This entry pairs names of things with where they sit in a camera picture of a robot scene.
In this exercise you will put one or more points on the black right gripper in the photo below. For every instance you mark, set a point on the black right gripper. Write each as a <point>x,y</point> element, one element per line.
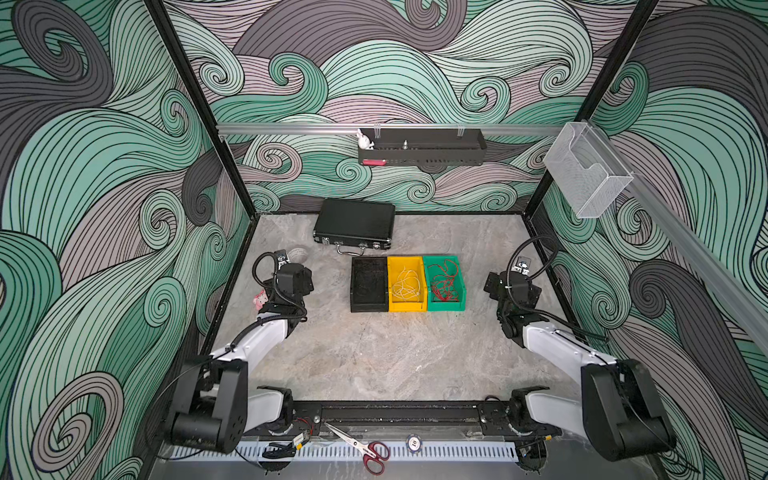
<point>494,285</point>

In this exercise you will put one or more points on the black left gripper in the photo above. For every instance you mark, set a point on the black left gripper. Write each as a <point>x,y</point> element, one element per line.
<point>306,282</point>

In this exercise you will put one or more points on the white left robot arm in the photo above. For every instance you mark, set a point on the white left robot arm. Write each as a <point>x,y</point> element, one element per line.
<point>240,366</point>

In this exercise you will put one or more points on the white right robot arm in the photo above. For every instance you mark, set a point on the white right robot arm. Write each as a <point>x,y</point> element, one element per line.
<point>619,410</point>

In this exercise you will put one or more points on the pink pig toy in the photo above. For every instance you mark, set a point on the pink pig toy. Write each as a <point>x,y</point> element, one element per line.
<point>260,300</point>

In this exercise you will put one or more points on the green plastic bin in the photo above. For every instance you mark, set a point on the green plastic bin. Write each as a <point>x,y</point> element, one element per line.
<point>446,290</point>

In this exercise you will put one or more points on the black plastic bin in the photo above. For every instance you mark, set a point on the black plastic bin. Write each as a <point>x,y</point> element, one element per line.
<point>369,285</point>

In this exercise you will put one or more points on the black aluminium carry case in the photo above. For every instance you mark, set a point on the black aluminium carry case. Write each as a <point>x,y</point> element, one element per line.
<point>366,225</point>

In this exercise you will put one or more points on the yellow plastic bin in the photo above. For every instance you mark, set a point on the yellow plastic bin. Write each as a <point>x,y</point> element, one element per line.
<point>407,286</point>

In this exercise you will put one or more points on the white rabbit figurine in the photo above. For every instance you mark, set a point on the white rabbit figurine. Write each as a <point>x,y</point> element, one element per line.
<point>363,141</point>

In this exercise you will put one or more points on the round blue white button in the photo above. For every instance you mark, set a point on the round blue white button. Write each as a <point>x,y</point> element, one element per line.
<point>414,443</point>

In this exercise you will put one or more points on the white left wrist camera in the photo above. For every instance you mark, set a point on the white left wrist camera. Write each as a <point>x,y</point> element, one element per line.
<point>282,257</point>

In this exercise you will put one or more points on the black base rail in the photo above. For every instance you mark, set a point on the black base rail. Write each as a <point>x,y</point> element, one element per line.
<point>408,414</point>

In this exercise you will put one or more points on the clear acrylic wall holder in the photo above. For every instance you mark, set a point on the clear acrylic wall holder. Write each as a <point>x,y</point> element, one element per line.
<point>588,170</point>

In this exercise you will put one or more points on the black wall shelf tray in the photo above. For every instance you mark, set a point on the black wall shelf tray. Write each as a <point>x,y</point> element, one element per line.
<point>430,148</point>

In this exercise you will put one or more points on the aluminium wall rail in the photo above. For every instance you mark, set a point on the aluminium wall rail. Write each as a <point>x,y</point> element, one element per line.
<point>304,128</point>

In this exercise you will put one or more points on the red handled scissors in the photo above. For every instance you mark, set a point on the red handled scissors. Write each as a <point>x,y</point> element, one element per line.
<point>374,454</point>

